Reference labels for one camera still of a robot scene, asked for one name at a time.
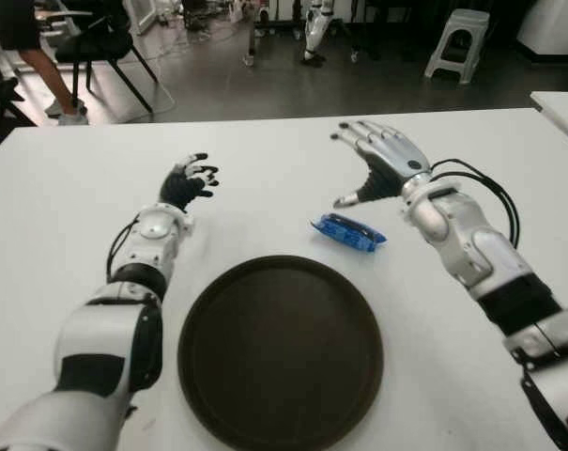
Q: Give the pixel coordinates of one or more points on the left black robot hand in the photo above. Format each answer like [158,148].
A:
[180,188]

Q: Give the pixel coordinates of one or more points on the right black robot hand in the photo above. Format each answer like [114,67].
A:
[391,155]

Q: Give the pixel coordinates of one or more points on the blue Oreo cookie packet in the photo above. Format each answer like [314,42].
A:
[347,232]

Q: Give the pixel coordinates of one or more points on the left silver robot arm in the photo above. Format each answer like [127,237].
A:
[100,324]

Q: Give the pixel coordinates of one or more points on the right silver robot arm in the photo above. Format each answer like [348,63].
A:
[457,235]

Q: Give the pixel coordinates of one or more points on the white plastic stool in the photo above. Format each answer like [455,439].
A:
[457,42]

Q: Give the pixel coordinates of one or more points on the white humanoid robot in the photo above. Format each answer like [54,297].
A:
[314,30]

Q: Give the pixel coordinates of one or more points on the black chair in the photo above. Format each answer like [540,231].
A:
[96,47]

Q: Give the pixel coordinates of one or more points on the white framed panel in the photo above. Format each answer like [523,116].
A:
[142,21]

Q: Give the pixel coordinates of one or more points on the white side table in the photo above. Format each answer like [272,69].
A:
[563,110]

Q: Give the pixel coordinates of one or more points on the round dark brown tray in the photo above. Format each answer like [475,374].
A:
[281,357]

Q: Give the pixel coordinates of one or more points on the white cabinet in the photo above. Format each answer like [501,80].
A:
[551,28]

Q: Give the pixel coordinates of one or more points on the person in black shorts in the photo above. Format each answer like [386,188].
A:
[16,23]

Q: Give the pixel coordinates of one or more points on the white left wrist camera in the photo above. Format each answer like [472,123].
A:
[188,224]

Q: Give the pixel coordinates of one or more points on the black wheeled gantry frame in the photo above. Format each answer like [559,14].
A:
[251,40]

